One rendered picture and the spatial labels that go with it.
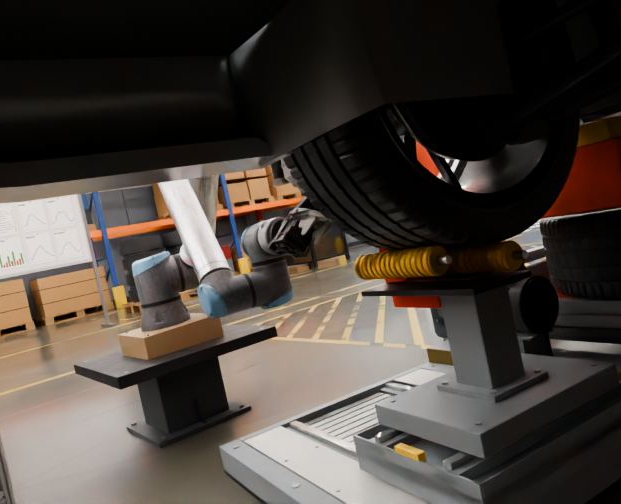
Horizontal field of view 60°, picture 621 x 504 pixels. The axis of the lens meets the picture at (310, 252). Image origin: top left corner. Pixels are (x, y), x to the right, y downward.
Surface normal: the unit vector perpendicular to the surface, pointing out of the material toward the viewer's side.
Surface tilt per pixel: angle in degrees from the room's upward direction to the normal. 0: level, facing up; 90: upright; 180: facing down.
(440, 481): 90
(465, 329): 90
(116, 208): 90
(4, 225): 90
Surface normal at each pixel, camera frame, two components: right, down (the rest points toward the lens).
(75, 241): 0.59, -0.10
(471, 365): -0.85, 0.20
